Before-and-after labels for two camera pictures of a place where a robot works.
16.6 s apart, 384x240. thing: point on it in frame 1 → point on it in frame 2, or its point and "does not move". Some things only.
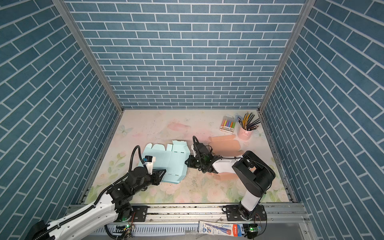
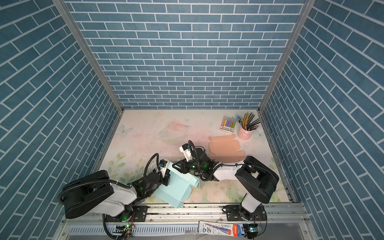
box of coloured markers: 228,124 does not move
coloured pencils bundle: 248,121 does not move
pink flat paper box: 225,145 does not move
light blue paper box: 172,158 → 179,188
